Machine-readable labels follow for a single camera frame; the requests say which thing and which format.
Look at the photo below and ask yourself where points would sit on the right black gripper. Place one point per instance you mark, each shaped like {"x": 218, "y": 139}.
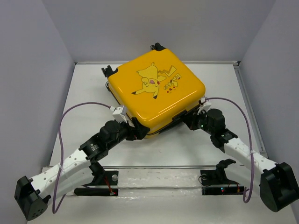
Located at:
{"x": 191, "y": 121}

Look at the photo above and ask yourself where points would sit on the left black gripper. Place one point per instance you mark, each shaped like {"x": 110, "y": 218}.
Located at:
{"x": 132, "y": 134}

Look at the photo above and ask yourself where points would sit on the yellow hard-shell suitcase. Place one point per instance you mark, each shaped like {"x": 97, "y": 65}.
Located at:
{"x": 157, "y": 88}

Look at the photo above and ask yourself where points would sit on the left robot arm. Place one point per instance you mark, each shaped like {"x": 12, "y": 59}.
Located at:
{"x": 33, "y": 195}

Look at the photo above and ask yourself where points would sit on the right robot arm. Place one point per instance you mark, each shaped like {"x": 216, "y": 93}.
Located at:
{"x": 276, "y": 182}

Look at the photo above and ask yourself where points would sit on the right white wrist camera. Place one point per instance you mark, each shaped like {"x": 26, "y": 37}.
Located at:
{"x": 204, "y": 103}

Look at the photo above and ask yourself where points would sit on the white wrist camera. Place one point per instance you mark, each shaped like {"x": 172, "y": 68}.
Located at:
{"x": 204, "y": 103}
{"x": 119, "y": 114}

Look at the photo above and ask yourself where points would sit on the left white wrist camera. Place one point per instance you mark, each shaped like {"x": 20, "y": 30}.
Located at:
{"x": 119, "y": 114}

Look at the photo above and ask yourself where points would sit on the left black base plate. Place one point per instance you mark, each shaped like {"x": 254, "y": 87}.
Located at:
{"x": 107, "y": 186}

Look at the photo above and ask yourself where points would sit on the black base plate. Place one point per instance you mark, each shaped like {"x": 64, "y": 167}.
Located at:
{"x": 215, "y": 183}
{"x": 107, "y": 186}

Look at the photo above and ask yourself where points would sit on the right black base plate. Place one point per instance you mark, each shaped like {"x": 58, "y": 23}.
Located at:
{"x": 215, "y": 183}

